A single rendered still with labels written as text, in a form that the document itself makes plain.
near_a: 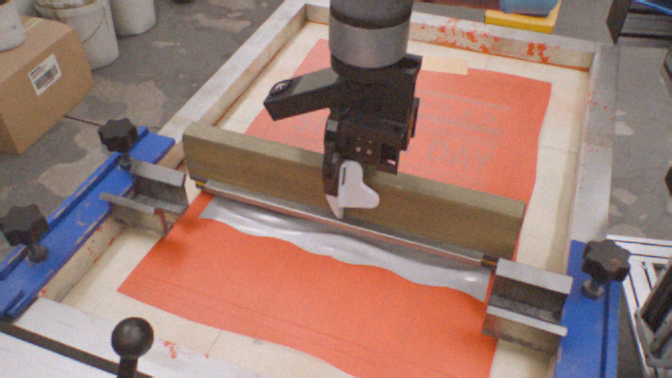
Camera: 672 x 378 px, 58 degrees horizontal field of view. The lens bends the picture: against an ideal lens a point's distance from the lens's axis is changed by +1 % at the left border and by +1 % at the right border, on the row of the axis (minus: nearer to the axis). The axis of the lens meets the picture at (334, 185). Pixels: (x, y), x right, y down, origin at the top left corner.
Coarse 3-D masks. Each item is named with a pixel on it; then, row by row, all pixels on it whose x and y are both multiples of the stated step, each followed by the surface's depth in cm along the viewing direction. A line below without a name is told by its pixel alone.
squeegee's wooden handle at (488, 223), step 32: (192, 128) 74; (192, 160) 75; (224, 160) 73; (256, 160) 71; (288, 160) 70; (320, 160) 69; (288, 192) 73; (320, 192) 71; (384, 192) 67; (416, 192) 66; (448, 192) 65; (480, 192) 65; (384, 224) 70; (416, 224) 68; (448, 224) 67; (480, 224) 65; (512, 224) 63
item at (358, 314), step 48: (480, 96) 96; (528, 96) 96; (528, 144) 87; (528, 192) 80; (336, 288) 68; (384, 288) 68; (432, 288) 68; (336, 336) 64; (384, 336) 64; (432, 336) 64; (480, 336) 64
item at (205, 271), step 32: (320, 64) 103; (256, 128) 90; (192, 224) 76; (224, 224) 76; (160, 256) 72; (192, 256) 72; (224, 256) 72; (256, 256) 72; (288, 256) 72; (320, 256) 72; (128, 288) 68; (160, 288) 68; (192, 288) 68; (224, 288) 68; (256, 288) 68; (288, 288) 68; (192, 320) 65; (224, 320) 65; (256, 320) 65; (288, 320) 65
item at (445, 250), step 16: (224, 192) 75; (240, 192) 75; (256, 192) 75; (272, 208) 74; (288, 208) 73; (304, 208) 73; (336, 224) 71; (352, 224) 71; (368, 224) 71; (384, 240) 70; (400, 240) 69; (416, 240) 69; (432, 240) 69; (448, 256) 68; (464, 256) 67; (480, 256) 67
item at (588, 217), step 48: (288, 0) 113; (240, 48) 100; (480, 48) 105; (528, 48) 102; (576, 48) 100; (240, 96) 96; (576, 192) 75; (96, 240) 70; (576, 240) 69; (48, 288) 64; (48, 336) 59; (96, 336) 59
